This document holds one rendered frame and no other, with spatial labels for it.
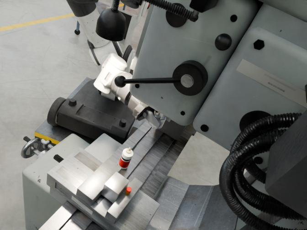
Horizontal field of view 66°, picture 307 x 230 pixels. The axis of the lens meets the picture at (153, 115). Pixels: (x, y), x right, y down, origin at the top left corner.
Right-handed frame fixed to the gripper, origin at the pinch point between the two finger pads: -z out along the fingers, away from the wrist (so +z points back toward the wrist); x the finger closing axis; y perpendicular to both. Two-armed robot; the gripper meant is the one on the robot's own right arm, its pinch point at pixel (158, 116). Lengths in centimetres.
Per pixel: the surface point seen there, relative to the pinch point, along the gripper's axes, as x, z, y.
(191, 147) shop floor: 137, 14, 124
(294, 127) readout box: -25.1, -26.6, -33.6
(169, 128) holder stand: 29.5, 6.0, 27.3
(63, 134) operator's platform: 16, 66, 84
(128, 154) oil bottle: -1.3, 4.1, 23.1
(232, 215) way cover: 7.1, -35.2, 17.1
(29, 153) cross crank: -14, 51, 65
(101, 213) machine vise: -22.1, -6.9, 24.6
